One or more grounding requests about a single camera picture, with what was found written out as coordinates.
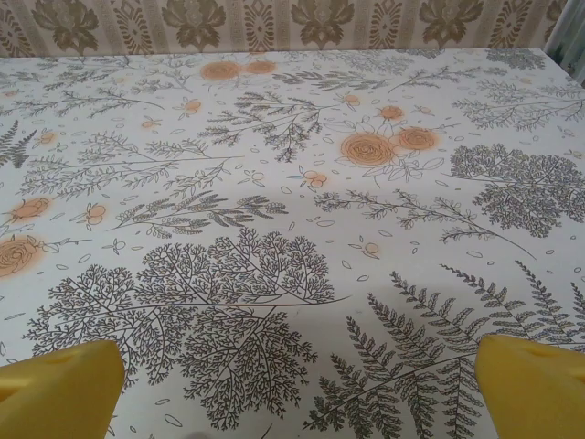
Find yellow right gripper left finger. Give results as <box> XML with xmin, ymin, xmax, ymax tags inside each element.
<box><xmin>0</xmin><ymin>338</ymin><xmax>125</xmax><ymax>439</ymax></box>

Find floral patterned tablecloth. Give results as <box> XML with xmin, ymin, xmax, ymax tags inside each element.
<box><xmin>0</xmin><ymin>45</ymin><xmax>585</xmax><ymax>439</ymax></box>

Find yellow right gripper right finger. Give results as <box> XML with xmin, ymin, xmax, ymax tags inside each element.
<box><xmin>474</xmin><ymin>334</ymin><xmax>585</xmax><ymax>439</ymax></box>

